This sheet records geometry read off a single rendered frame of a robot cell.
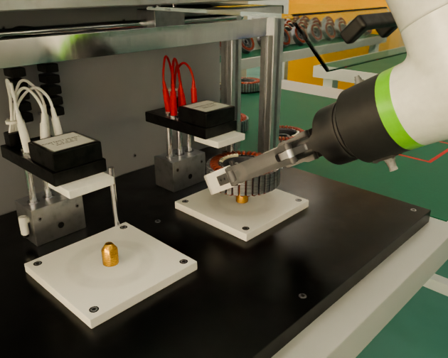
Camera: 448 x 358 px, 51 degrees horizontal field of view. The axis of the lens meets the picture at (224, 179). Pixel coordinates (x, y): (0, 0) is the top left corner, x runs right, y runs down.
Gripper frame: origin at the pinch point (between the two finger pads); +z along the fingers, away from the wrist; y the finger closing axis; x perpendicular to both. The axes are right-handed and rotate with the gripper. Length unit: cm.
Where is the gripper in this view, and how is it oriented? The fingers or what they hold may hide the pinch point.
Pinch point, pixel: (244, 170)
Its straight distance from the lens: 70.9
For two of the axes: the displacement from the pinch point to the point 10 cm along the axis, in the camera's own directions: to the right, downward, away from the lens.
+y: 6.9, -2.8, 6.7
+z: -6.2, 2.4, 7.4
